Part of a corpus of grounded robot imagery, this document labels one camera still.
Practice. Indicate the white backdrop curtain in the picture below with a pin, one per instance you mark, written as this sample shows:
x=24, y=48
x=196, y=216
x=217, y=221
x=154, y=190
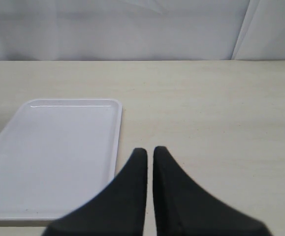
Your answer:
x=142, y=29

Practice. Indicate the white rectangular tray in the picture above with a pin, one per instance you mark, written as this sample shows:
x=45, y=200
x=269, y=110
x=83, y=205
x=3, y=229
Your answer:
x=56, y=155

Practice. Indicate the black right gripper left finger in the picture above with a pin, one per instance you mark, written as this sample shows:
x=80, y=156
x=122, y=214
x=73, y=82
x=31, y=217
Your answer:
x=118, y=210

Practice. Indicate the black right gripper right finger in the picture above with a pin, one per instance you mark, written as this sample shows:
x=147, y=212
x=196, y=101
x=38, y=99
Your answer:
x=184, y=208

